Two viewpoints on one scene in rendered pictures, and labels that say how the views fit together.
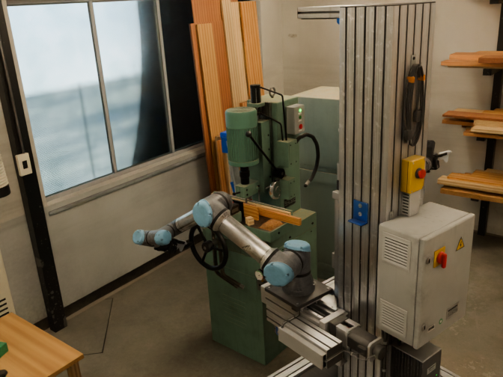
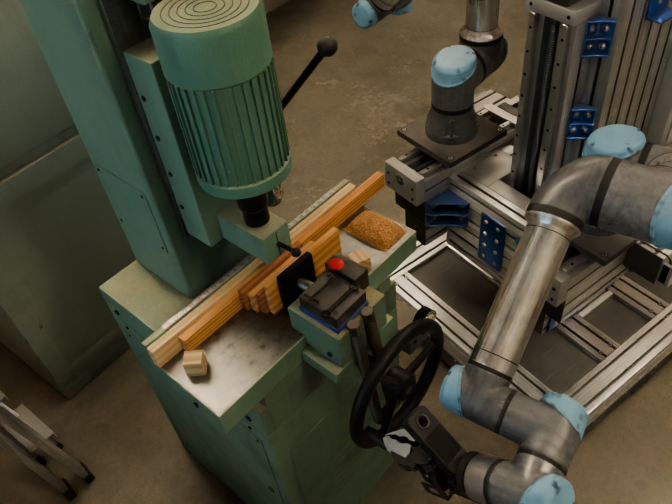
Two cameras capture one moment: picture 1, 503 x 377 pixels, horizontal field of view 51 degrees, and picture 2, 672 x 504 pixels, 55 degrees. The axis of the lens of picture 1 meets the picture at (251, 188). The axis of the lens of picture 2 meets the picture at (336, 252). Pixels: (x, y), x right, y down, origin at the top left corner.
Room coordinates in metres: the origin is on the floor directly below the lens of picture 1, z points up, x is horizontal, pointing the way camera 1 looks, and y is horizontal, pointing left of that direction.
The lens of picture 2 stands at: (2.60, 0.97, 1.91)
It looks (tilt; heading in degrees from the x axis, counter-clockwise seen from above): 45 degrees down; 276
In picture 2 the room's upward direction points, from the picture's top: 8 degrees counter-clockwise
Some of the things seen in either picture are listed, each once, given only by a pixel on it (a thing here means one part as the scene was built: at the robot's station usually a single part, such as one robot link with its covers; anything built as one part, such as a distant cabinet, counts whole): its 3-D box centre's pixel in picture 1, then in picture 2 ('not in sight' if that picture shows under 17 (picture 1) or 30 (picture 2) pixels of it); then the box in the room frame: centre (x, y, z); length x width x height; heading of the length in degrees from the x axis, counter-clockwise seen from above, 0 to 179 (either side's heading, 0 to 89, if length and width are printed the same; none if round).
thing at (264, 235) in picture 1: (235, 221); (310, 310); (2.77, 0.10, 0.87); 0.61 x 0.30 x 0.06; 49
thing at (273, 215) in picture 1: (256, 210); (293, 253); (2.80, -0.02, 0.92); 0.62 x 0.02 x 0.04; 49
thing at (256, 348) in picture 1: (263, 283); (273, 389); (2.94, -0.04, 0.36); 0.58 x 0.45 x 0.71; 139
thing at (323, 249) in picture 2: (243, 209); (304, 269); (2.77, 0.05, 0.94); 0.21 x 0.01 x 0.08; 49
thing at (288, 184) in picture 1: (286, 187); not in sight; (2.89, -0.21, 1.02); 0.09 x 0.07 x 0.12; 49
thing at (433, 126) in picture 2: not in sight; (451, 114); (2.39, -0.58, 0.87); 0.15 x 0.15 x 0.10
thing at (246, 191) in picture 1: (248, 189); (255, 231); (2.86, 0.02, 1.03); 0.14 x 0.07 x 0.09; 139
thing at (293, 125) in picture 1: (296, 119); not in sight; (3.00, -0.28, 1.40); 0.10 x 0.06 x 0.16; 139
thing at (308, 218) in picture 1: (260, 226); (246, 296); (2.94, -0.04, 0.76); 0.57 x 0.45 x 0.09; 139
